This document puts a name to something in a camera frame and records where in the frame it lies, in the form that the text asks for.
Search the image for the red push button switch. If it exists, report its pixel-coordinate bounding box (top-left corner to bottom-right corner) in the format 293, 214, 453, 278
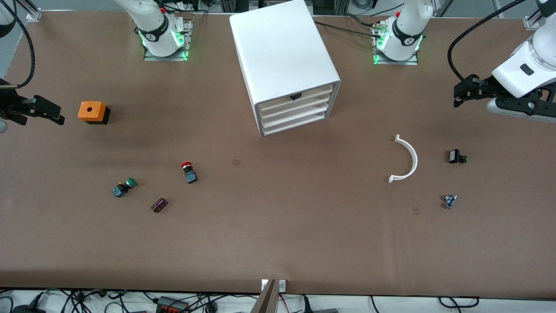
180, 161, 198, 184

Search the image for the white drawer with black handle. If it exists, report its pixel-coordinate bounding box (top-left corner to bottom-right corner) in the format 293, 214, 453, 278
256, 85, 335, 110

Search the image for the orange and black button box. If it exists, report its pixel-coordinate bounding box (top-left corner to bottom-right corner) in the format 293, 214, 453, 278
78, 101, 111, 125

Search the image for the white plastic drawer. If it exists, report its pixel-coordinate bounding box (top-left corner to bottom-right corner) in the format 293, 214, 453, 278
260, 102, 333, 127
259, 93, 334, 119
261, 110, 327, 135

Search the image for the white drawer cabinet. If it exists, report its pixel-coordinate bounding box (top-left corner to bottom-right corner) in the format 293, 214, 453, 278
229, 0, 341, 138

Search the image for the black and red power strip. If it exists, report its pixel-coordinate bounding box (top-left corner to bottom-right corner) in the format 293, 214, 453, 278
156, 296, 190, 313

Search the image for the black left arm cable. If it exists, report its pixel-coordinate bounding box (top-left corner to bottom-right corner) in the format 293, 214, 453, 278
447, 0, 527, 84

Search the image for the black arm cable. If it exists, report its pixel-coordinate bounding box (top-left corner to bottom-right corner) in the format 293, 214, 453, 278
447, 0, 527, 84
12, 0, 35, 89

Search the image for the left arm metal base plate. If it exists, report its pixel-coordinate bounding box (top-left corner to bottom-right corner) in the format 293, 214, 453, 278
372, 20, 420, 66

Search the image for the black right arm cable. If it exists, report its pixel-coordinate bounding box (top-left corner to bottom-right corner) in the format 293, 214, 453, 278
12, 0, 35, 89

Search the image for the white curved plastic bracket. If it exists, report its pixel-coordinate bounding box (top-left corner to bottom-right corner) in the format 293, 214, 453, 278
388, 134, 418, 184

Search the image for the green push button switch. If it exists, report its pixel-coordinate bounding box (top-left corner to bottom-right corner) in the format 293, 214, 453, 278
112, 178, 138, 198

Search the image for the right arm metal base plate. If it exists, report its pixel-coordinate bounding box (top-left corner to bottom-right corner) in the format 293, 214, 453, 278
143, 17, 192, 62

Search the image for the black cable on table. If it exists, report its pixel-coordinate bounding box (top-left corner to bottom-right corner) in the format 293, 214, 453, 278
314, 20, 385, 40

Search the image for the looped black floor cable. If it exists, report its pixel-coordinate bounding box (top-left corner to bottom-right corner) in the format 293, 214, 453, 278
438, 296, 480, 310

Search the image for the small white metal bracket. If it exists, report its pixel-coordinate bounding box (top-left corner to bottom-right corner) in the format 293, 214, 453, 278
261, 279, 287, 293

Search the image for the grey angled post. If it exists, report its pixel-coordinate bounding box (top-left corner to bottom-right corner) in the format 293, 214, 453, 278
250, 279, 278, 313

